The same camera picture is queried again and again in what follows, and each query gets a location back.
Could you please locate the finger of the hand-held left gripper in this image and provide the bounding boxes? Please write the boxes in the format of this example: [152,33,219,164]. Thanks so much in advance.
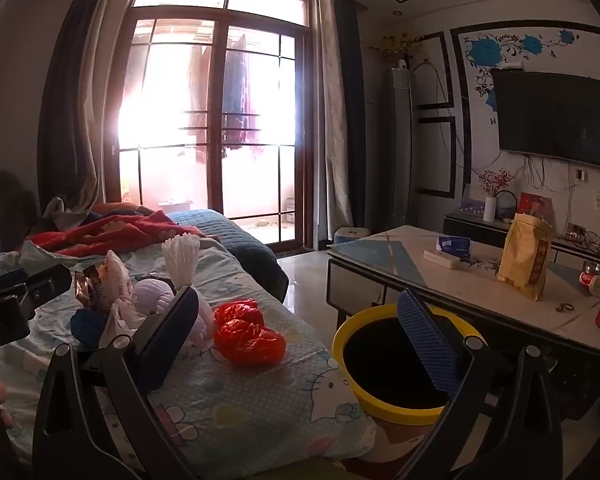
[0,269,29,302]
[17,264,74,318]

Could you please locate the yellow rimmed trash bin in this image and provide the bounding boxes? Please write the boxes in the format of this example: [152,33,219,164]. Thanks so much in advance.
[332,302,486,466]

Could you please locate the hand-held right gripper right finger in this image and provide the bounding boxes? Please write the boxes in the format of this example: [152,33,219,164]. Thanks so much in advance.
[395,287,563,480]

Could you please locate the dark cushion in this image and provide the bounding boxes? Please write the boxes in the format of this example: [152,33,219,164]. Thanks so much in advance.
[0,170,36,261]

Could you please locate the blue quilted sofa cover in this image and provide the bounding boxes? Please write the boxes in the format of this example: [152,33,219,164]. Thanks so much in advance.
[167,209,288,301]

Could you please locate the grey tower air conditioner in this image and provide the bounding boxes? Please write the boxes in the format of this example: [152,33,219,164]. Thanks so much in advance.
[385,65,416,233]

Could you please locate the dark and beige curtain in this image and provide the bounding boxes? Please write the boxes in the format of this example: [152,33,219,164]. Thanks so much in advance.
[37,0,136,211]
[320,0,366,231]

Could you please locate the white orange printed plastic bag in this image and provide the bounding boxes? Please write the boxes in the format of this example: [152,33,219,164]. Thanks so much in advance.
[100,250,146,351]

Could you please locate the blue tissue pack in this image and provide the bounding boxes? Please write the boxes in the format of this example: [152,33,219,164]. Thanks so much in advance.
[436,235,472,261]

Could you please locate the hanging clothes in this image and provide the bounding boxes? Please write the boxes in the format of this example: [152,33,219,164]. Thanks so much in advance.
[185,35,261,161]

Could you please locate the small blue white stool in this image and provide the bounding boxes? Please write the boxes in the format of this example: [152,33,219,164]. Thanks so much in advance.
[334,227,371,248]

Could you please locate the grey cloth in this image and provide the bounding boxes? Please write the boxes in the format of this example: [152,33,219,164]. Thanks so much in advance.
[42,197,96,231]

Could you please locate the red can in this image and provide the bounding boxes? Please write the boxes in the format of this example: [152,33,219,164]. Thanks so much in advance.
[579,260,600,292]

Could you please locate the wood framed glass door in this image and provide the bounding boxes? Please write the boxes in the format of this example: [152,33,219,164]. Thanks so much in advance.
[102,0,326,256]

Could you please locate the red plastic bag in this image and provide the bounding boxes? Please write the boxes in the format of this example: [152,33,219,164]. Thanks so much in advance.
[215,317,287,366]
[214,299,260,328]

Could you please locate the red printed blanket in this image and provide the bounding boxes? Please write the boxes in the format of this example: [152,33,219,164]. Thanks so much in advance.
[27,210,201,258]

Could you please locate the white foam fruit net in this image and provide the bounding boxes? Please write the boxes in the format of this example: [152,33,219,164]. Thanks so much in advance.
[162,234,202,291]

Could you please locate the white coffee table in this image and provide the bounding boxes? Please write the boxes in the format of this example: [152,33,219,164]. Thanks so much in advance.
[326,225,600,421]

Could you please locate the round black ring ornament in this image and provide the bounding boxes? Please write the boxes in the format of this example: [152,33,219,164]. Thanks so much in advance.
[495,190,518,223]

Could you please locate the dark television cabinet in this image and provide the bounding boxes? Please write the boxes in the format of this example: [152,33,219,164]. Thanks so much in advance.
[442,210,600,271]

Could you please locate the tangle of cables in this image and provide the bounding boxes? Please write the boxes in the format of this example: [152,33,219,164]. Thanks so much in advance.
[557,225,600,251]

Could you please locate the brown shiny snack wrapper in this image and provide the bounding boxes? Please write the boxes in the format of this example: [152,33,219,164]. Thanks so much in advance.
[72,266,111,308]

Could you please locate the black wall television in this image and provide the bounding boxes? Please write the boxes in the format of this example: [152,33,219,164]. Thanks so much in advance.
[490,67,600,171]

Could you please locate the dark blue cloth ball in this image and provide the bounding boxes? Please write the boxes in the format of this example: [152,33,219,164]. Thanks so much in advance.
[70,307,106,348]

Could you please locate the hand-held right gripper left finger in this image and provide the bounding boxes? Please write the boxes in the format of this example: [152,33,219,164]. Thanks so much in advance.
[32,286,202,480]

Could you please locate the yellow paper bag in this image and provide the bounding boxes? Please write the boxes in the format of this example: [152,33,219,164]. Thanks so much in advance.
[497,212,553,302]

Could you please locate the blue flower wall decal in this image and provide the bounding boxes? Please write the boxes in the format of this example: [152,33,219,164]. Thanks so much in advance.
[460,27,581,101]

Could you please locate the yellow artificial flowers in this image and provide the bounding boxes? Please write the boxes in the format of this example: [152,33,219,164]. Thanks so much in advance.
[370,32,423,61]

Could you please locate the white vase red flowers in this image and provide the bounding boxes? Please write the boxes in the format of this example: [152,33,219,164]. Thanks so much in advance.
[477,169,513,222]

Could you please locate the red picture card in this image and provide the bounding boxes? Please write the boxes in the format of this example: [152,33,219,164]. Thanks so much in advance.
[517,192,553,221]

